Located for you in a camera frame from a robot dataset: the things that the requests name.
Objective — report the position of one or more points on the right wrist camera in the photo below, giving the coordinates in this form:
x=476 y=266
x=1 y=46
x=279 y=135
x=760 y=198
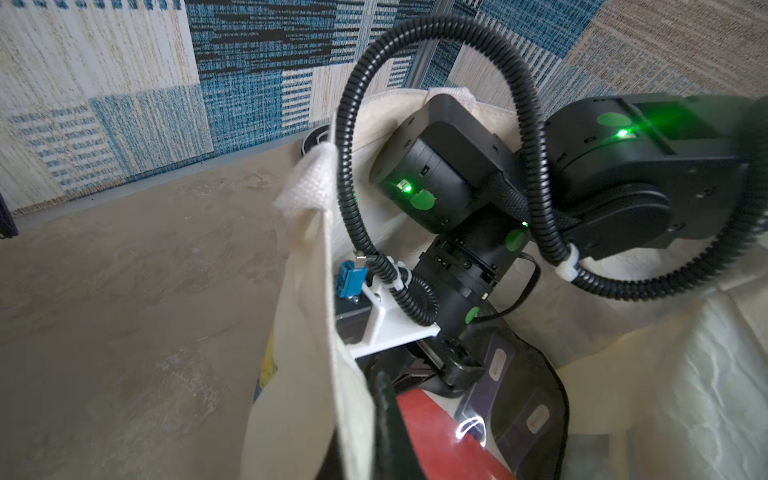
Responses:
x=367 y=318

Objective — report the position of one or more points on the red ping pong paddle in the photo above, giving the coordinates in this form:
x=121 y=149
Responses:
x=443 y=449

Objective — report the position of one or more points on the black paddle cover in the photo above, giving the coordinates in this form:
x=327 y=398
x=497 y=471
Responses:
x=315 y=137

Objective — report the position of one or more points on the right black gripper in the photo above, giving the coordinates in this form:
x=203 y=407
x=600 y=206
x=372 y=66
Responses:
x=454 y=366

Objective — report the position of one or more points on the white canvas tote bag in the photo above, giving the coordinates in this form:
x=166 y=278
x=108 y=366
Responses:
x=673 y=388

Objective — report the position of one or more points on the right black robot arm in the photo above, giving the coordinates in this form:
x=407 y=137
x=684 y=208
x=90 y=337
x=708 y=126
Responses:
x=634 y=198

